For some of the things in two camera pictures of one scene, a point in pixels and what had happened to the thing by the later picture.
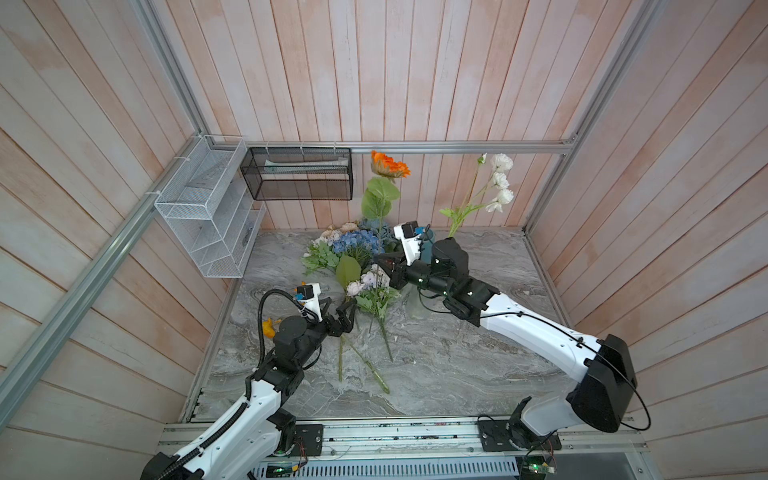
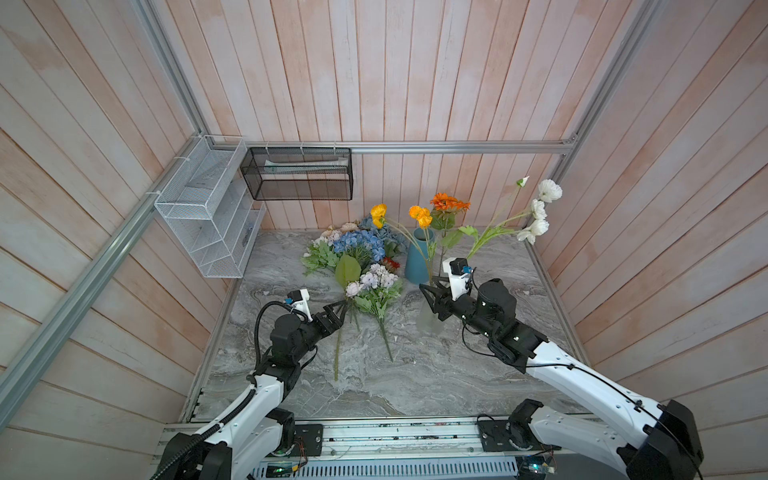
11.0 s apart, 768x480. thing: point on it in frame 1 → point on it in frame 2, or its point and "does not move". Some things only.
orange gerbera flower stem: x=382 y=190 → x=443 y=207
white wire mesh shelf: x=210 y=202 does not move
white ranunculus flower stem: x=493 y=195 → x=528 y=225
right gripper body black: x=420 y=274 → x=465 y=306
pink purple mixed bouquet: x=374 y=293 does not move
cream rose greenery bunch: x=322 y=254 does not move
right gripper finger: x=395 y=280 → x=441 y=304
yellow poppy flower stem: x=269 y=329 → x=424 y=220
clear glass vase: x=413 y=305 → x=428 y=322
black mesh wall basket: x=299 y=173 does not move
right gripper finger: x=379 y=258 → x=432 y=294
